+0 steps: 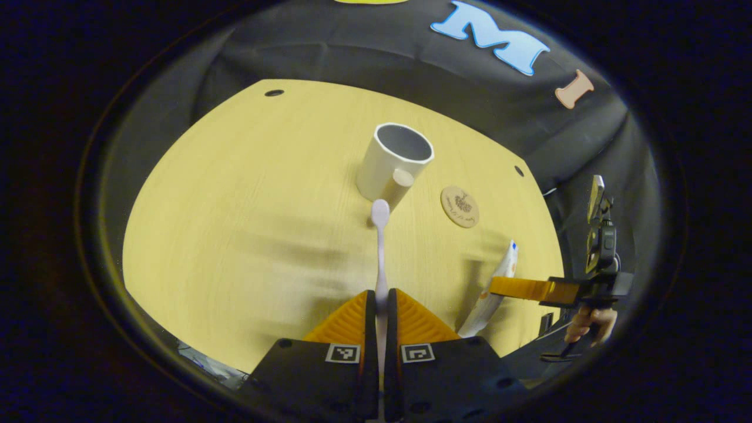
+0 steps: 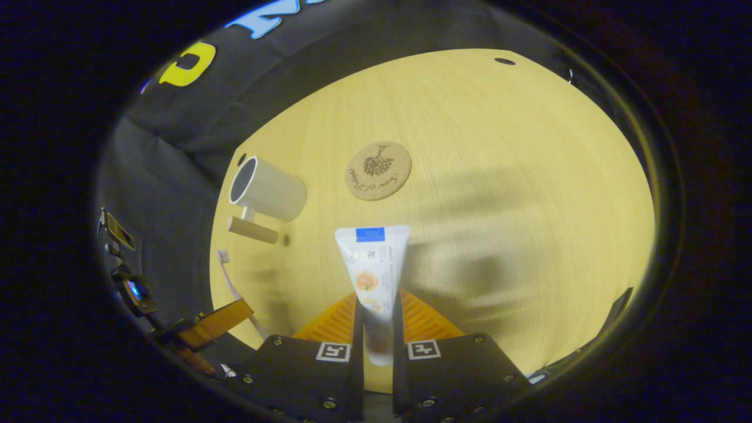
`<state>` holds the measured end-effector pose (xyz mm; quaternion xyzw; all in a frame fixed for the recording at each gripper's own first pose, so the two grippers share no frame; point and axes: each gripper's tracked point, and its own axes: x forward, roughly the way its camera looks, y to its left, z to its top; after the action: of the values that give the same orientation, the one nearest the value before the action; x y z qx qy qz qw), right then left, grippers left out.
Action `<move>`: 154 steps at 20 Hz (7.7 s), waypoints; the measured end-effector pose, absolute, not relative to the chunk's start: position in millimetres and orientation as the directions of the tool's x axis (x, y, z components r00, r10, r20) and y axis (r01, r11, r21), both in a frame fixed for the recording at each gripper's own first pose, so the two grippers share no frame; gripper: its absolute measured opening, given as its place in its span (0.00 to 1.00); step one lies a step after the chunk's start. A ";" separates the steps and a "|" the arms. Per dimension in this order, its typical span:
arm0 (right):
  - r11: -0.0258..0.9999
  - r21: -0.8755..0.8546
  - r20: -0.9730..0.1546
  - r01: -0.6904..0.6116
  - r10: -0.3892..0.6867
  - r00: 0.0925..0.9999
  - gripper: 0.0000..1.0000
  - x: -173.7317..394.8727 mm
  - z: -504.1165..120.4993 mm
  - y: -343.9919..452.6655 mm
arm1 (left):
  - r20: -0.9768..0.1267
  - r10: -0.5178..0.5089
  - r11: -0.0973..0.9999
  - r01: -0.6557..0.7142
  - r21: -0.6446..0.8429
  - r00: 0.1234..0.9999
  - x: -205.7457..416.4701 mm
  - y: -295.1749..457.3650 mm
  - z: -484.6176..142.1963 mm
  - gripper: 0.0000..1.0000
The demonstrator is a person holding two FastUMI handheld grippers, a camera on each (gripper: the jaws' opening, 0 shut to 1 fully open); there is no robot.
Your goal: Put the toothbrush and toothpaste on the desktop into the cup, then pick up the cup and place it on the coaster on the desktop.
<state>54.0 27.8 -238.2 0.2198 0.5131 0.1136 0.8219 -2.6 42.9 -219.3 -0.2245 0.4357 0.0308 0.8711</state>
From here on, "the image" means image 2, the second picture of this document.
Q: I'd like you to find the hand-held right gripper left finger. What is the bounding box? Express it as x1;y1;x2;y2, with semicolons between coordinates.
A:
226;291;365;423

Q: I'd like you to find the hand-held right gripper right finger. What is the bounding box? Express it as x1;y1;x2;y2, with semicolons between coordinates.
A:
392;289;532;423

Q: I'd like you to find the white toothbrush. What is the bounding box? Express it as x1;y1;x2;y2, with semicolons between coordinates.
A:
216;249;268;340

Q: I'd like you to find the white toothpaste tube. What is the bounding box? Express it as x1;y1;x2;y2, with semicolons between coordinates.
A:
335;226;411;366

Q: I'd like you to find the white cup with wooden handle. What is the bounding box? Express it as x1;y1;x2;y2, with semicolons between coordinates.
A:
226;156;308;245

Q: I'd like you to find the round cork coaster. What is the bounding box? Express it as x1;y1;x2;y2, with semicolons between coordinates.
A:
345;141;412;202

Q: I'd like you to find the wooden desktop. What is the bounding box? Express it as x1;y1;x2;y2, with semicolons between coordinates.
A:
209;49;656;394

